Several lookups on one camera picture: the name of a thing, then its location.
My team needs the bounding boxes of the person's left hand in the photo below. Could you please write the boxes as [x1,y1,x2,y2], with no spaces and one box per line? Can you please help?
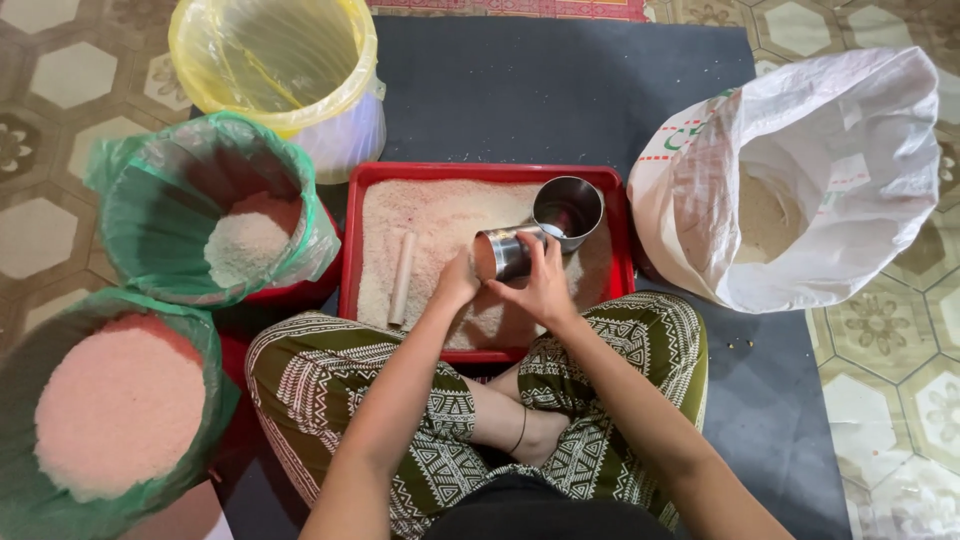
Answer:
[432,249,482,311]

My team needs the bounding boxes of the person's right hand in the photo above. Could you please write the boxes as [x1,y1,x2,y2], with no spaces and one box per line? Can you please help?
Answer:
[487,230,580,333]

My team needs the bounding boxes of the small steel measuring cup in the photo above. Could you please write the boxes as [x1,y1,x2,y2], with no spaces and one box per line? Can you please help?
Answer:
[472,223,550,285]

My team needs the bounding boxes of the rice heap in tray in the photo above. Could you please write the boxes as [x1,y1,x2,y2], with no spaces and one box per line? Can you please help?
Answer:
[357,178,615,352]

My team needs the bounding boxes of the wooden levelling stick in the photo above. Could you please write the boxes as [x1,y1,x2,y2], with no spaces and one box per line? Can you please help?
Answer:
[387,231,418,328]

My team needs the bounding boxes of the large steel cup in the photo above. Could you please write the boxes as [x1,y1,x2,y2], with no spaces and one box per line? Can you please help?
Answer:
[531,176,606,254]

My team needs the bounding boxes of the red plastic tray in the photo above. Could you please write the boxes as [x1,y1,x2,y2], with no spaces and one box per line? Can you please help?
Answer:
[338,161,638,366]

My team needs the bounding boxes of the person's bare lower legs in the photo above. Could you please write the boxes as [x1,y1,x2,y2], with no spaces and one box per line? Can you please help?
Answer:
[459,363,574,471]

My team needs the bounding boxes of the person's green patterned trousers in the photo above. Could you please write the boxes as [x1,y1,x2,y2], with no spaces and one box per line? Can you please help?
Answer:
[245,291,711,540]

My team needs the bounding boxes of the dark grey floor mat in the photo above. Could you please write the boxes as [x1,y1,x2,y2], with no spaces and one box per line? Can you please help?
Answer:
[187,15,854,540]

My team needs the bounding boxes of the white rice in bucket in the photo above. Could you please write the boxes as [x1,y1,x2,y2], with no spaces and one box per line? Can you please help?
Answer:
[203,192,305,290]

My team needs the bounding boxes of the person's black shirt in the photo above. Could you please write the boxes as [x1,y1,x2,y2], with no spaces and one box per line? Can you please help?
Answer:
[421,472,678,540]

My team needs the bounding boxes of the bucket with yellow bag liner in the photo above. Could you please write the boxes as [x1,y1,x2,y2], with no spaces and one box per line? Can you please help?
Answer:
[168,0,388,186]

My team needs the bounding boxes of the brownish rice in sack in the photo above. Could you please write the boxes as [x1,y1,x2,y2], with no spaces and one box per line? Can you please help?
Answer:
[733,163,810,265]

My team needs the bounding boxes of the red bucket with green liner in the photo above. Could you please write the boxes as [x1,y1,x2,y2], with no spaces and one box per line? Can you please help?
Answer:
[84,111,345,310]

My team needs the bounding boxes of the pink rice in bucket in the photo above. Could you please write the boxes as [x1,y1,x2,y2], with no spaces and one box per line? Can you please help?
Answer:
[33,313,207,502]

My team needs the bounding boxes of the white woven rice sack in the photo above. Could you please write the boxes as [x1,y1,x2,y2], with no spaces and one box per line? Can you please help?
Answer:
[626,46,942,315]

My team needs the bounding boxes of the bucket with dark green liner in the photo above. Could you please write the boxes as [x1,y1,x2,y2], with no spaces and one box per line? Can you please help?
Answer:
[0,288,243,540]

